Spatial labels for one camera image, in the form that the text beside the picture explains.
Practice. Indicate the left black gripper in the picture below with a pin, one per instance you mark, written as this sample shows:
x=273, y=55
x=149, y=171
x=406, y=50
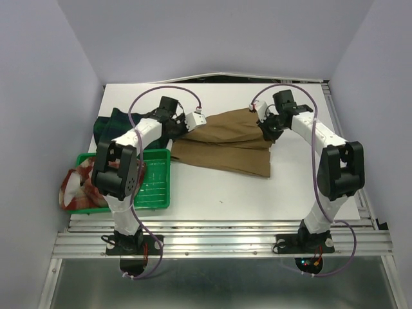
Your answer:
x=181, y=118

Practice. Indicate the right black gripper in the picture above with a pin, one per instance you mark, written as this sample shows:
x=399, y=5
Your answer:
x=268, y=134

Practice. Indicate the tan pleated skirt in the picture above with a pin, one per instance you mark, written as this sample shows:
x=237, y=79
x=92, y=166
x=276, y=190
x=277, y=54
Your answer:
x=230, y=141

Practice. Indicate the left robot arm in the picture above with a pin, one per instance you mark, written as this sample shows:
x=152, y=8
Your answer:
x=118, y=172

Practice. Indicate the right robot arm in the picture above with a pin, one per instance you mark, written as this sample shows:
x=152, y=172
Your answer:
x=337, y=169

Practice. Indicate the green plaid skirt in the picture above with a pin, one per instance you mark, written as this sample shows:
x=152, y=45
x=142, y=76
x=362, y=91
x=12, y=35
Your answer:
x=108, y=128

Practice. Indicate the green plastic tray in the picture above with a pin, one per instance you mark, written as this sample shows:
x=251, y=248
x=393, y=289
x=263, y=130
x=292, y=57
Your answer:
x=154, y=191

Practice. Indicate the red plaid skirt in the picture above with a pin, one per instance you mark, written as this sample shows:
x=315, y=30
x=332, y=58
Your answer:
x=77, y=192

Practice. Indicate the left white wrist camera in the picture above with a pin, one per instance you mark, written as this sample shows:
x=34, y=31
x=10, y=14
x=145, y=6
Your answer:
x=194, y=120

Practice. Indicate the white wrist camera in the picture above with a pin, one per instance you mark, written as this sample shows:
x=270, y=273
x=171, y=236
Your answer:
x=194, y=120
x=261, y=108

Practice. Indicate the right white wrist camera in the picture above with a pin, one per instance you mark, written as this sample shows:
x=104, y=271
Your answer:
x=261, y=108

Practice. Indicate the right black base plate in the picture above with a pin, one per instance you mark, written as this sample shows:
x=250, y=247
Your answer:
x=296, y=244

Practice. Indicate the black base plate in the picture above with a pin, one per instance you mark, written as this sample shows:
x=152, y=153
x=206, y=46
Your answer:
x=151, y=246
x=296, y=244

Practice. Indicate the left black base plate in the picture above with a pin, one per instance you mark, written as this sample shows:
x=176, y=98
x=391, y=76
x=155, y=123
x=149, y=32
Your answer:
x=151, y=246

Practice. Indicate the aluminium frame rail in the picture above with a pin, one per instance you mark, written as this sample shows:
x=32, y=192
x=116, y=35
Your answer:
x=220, y=215

